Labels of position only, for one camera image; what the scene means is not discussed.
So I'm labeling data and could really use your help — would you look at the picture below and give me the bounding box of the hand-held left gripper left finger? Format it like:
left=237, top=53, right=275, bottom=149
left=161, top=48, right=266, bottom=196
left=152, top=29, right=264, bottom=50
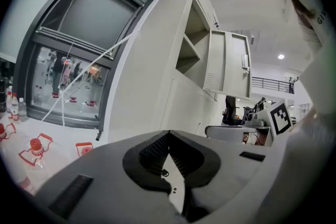
left=122, top=130, right=173, bottom=196

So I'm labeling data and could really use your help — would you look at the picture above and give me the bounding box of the red label water bottle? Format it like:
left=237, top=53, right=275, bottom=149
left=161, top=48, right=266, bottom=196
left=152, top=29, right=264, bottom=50
left=5, top=90, right=13, bottom=119
left=10, top=92, right=20, bottom=122

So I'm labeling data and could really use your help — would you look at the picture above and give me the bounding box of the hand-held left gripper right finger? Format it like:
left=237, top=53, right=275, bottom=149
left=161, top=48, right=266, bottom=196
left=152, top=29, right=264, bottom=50
left=169, top=130, right=222, bottom=222

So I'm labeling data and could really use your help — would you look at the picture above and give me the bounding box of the grey locker door with key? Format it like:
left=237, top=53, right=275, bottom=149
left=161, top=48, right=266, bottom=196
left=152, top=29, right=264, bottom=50
left=193, top=0, right=220, bottom=31

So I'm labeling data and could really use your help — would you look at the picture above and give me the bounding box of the grey metal locker cabinet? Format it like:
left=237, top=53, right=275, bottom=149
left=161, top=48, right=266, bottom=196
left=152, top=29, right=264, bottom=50
left=107, top=0, right=253, bottom=145

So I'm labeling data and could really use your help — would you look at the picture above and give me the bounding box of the person's white shirt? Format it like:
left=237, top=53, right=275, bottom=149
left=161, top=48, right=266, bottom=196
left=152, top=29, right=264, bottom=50
left=258, top=0, right=336, bottom=224

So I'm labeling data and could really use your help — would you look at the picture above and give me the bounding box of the clear water bottle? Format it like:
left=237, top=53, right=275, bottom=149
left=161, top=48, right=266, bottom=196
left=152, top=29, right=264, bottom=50
left=17, top=97, right=29, bottom=122

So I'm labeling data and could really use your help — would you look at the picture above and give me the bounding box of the thin white cord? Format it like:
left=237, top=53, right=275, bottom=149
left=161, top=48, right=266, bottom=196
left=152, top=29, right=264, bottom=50
left=60, top=40, right=76, bottom=126

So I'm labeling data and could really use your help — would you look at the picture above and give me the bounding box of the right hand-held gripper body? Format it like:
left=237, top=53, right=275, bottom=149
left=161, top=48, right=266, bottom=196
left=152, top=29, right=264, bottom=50
left=204, top=101, right=298, bottom=147

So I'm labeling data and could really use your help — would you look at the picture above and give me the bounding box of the dark framed window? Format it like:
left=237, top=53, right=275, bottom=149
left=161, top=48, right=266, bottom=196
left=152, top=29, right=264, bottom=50
left=12, top=0, right=164, bottom=141

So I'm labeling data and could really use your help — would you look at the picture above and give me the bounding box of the dark balcony railing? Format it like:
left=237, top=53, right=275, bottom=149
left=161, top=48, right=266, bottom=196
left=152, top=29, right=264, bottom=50
left=251, top=76, right=292, bottom=93

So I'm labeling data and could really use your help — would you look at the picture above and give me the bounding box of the red cap water bottle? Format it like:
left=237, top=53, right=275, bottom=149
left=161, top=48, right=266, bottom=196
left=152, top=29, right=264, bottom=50
left=17, top=132, right=54, bottom=192

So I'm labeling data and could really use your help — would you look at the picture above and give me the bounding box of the grey locker door with handle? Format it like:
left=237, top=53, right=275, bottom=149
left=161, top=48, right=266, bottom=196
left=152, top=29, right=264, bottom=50
left=202, top=29, right=253, bottom=101

